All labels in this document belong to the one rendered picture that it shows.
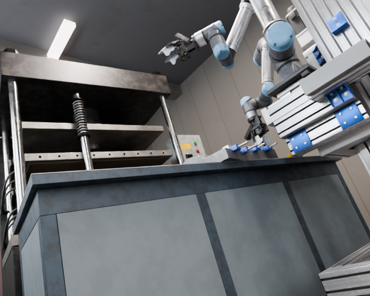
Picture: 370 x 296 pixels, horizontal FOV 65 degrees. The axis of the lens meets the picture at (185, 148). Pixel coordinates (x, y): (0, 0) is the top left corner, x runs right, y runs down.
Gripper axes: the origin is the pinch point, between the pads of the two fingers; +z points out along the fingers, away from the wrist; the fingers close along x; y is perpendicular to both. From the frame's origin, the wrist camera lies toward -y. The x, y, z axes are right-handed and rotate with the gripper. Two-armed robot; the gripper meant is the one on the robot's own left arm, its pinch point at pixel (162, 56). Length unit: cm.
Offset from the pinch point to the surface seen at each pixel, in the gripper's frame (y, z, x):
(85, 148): 12, 80, 27
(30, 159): 20, 102, 2
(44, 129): -5, 99, 11
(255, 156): 55, -23, 49
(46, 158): 19, 97, 10
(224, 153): 61, -12, 16
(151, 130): -15, 52, 79
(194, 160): 56, 5, 20
